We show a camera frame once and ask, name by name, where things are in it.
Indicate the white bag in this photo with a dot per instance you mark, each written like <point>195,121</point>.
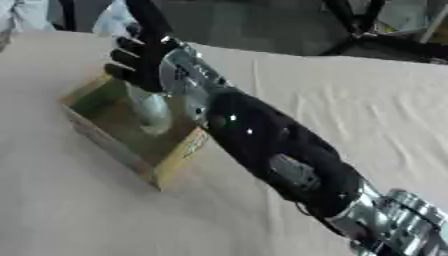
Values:
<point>114,18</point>

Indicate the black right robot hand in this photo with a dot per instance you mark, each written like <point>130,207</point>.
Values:
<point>147,63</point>

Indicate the black tripod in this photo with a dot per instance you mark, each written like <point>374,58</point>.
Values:
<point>373,36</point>

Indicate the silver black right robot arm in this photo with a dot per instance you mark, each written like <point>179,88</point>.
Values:
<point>262,143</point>

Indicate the black pole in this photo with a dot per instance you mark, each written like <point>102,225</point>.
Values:
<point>67,15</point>

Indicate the clear plastic bottle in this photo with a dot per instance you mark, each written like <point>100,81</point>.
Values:
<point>153,111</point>

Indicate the tan cardboard box green inside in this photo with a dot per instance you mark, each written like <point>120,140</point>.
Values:
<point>131,133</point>

